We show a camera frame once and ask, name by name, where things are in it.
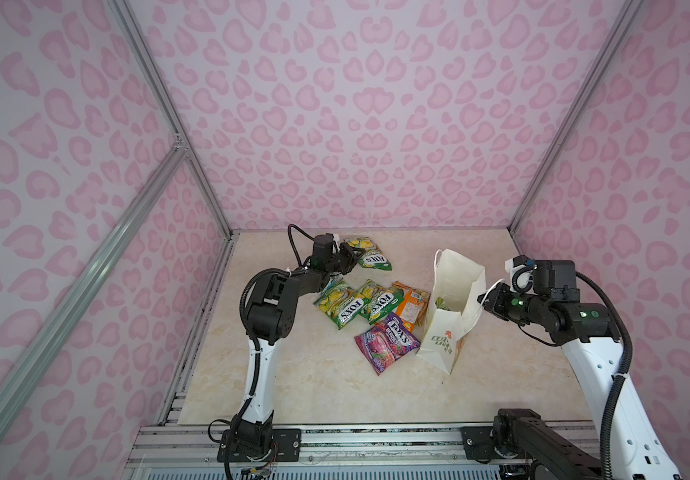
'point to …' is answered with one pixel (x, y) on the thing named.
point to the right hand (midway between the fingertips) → (479, 295)
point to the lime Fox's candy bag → (340, 302)
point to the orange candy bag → (413, 306)
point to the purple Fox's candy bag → (386, 342)
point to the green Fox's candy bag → (382, 300)
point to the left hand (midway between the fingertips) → (370, 244)
